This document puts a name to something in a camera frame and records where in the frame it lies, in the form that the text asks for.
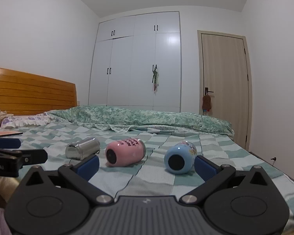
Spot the beige wooden door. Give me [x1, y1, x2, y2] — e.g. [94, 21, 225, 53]
[198, 30, 252, 150]

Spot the pink printed cup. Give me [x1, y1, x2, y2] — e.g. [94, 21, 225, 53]
[105, 138, 146, 167]

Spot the green floral duvet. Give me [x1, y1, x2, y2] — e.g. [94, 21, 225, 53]
[46, 106, 235, 139]

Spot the pink flat book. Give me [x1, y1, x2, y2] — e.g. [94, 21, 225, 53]
[0, 131, 22, 137]

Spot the brown plush toy on handle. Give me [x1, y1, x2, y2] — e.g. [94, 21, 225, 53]
[202, 94, 212, 113]

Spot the purple floral pillow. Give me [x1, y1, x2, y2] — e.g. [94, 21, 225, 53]
[0, 114, 51, 129]

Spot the blue cartoon cup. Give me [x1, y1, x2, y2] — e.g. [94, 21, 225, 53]
[164, 141, 198, 174]

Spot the stainless steel flask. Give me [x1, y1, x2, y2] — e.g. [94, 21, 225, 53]
[65, 137, 100, 160]

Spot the white built-in wardrobe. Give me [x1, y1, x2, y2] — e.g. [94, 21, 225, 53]
[88, 11, 181, 112]

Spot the black door handle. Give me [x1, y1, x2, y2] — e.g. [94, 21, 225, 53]
[204, 87, 213, 95]

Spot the orange wooden headboard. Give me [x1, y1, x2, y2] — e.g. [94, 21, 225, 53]
[0, 68, 77, 115]

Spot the green hanging toy on wardrobe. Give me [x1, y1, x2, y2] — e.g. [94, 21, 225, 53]
[152, 64, 159, 93]

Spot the checkered teal bed blanket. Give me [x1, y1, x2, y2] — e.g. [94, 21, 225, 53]
[3, 123, 294, 234]

